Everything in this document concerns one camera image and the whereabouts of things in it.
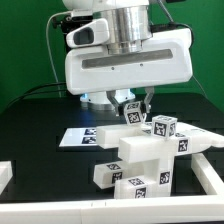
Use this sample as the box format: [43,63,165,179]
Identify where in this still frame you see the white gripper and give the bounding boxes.
[65,28,193,116]

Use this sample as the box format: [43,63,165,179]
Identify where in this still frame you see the white tagged cube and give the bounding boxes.
[124,101,144,125]
[152,115,177,139]

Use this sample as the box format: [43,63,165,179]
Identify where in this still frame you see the white chair back frame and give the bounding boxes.
[96,122,224,163]

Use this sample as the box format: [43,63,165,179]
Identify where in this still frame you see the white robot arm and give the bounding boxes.
[65,0,193,112]

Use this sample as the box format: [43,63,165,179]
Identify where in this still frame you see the white tag sheet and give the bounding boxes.
[59,127,96,147]

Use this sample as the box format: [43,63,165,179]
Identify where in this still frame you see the white obstacle fence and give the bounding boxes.
[0,153,224,224]

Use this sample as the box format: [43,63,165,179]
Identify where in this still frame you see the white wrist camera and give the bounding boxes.
[66,18,110,48]

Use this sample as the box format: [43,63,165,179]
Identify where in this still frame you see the grey camera on stand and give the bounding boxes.
[71,9,93,18]

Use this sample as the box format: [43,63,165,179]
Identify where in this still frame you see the black camera stand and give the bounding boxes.
[51,14,83,98]

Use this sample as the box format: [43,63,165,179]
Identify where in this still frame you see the black cables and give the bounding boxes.
[4,81,69,109]

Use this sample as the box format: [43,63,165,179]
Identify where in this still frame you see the white camera cable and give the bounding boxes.
[45,11,73,99]

